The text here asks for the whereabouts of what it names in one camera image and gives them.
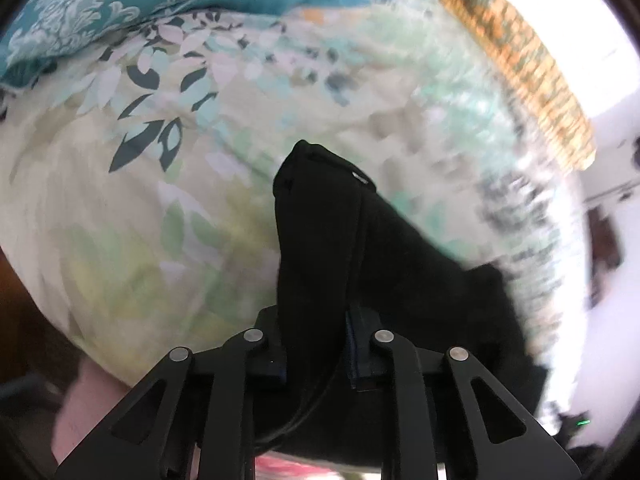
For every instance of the black pants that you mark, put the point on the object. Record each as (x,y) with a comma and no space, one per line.
(400,270)

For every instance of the floral leaf print bedsheet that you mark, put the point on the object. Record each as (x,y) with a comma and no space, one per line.
(150,210)

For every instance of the pale pink mattress side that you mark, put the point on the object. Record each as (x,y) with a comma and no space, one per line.
(95,410)

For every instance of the brown wooden cabinet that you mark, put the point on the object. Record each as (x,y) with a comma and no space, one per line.
(605,245)

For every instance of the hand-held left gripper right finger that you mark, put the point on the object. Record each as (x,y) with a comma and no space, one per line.
(357,350)

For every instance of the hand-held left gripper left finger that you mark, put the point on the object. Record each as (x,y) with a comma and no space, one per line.
(270,355)

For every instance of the orange patterned curtain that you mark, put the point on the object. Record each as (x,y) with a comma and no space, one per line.
(530,70)

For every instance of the teal damask pillow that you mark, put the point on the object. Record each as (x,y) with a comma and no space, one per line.
(100,0)

